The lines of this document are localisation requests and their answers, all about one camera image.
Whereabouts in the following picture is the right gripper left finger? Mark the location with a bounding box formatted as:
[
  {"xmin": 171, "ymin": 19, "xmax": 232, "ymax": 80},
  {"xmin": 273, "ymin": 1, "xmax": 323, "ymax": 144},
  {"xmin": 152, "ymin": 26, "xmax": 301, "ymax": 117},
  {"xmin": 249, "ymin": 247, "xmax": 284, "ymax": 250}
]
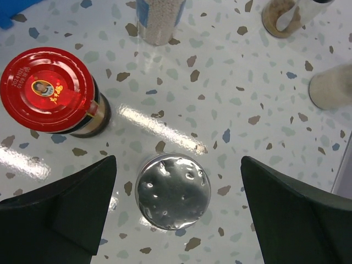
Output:
[{"xmin": 1, "ymin": 156, "xmax": 117, "ymax": 263}]

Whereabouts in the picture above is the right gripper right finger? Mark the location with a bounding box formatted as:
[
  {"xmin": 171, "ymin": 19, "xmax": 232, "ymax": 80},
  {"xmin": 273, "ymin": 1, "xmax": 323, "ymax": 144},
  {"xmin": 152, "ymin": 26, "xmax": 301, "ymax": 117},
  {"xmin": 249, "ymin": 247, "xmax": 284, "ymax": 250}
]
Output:
[{"xmin": 240, "ymin": 156, "xmax": 351, "ymax": 263}]

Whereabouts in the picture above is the silver-lid bead jar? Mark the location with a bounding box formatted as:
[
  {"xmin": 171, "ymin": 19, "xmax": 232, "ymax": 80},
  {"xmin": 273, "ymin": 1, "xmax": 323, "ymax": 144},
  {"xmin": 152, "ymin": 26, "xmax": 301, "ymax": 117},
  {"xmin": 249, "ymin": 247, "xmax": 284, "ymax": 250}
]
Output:
[
  {"xmin": 136, "ymin": 0, "xmax": 186, "ymax": 46},
  {"xmin": 135, "ymin": 152, "xmax": 211, "ymax": 230}
]

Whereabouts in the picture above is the red-lid sauce jar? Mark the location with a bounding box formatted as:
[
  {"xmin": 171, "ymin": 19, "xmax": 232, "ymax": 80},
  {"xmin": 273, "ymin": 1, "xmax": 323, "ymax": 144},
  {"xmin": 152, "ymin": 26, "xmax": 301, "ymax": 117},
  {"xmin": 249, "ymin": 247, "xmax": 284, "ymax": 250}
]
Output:
[{"xmin": 1, "ymin": 47, "xmax": 112, "ymax": 138}]

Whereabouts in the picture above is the black-cap white spice bottle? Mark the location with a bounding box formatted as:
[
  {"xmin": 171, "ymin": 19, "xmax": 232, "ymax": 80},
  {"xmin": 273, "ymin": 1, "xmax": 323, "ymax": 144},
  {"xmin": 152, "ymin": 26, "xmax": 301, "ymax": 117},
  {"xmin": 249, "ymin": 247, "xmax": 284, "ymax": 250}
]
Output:
[{"xmin": 309, "ymin": 63, "xmax": 351, "ymax": 110}]

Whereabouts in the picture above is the black-cap brown spice bottle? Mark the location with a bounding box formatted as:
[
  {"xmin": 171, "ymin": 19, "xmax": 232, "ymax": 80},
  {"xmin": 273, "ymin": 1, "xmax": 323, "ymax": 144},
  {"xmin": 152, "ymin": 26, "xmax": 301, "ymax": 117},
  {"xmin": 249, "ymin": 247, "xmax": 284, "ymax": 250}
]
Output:
[{"xmin": 261, "ymin": 0, "xmax": 333, "ymax": 39}]

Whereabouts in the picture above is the blue three-compartment plastic bin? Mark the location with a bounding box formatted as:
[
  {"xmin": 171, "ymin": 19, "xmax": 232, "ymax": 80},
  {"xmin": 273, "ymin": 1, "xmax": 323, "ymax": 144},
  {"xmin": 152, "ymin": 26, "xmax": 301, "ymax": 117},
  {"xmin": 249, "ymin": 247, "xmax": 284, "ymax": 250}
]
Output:
[{"xmin": 0, "ymin": 0, "xmax": 41, "ymax": 30}]

